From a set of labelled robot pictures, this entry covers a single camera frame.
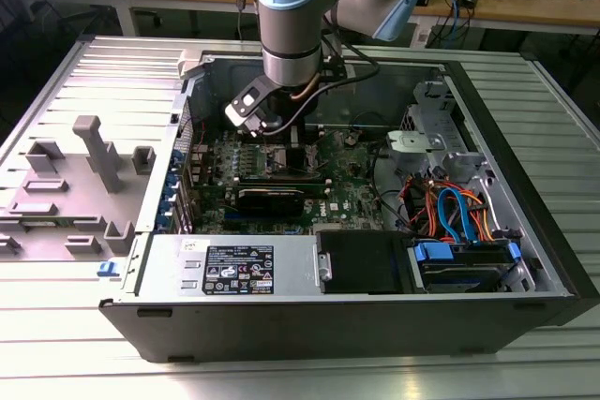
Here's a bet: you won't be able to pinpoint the CPU socket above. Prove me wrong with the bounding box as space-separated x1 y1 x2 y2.
264 142 323 179

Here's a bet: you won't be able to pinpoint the black RAM slot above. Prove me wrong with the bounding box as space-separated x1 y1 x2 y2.
236 172 332 189

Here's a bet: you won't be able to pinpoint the black drive bay cover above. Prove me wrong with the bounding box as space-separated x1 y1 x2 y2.
316 230 416 296

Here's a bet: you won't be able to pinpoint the tan curved tube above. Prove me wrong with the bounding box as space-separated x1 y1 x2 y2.
289 72 321 102

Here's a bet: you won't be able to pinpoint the green motherboard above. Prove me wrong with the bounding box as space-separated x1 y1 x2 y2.
187 127 390 237

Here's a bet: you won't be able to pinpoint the black graphics card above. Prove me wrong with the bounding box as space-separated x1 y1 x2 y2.
233 186 307 219

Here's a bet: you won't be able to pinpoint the silver metal drive cage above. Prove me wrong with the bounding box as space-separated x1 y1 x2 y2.
383 79 503 176

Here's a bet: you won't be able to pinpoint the black rating label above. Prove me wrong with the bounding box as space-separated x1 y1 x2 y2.
202 244 276 297

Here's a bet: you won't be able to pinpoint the silver power supply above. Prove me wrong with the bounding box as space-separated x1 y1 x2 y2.
135 233 324 298

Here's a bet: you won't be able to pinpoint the black open PC case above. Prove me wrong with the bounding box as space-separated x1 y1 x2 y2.
97 46 600 363

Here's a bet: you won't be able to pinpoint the hard disk blue carrier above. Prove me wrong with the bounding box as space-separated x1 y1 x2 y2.
412 238 524 293

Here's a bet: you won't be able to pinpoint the grey parts rack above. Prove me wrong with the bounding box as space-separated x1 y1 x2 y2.
0 113 158 260

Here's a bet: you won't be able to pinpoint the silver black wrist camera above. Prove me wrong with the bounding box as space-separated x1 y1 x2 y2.
223 75 276 140

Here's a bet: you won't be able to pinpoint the thick black camera cable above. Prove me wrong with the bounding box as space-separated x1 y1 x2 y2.
260 55 382 139

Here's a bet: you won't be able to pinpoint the black internal cable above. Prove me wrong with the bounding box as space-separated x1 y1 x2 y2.
369 137 404 232

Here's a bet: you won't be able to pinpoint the red black twisted wire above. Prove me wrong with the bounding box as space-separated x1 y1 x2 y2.
189 119 208 147

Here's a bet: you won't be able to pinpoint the blue flat wire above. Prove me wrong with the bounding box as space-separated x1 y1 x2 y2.
437 187 475 244

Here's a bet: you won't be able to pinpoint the orange power wires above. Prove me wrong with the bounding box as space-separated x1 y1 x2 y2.
405 174 496 244

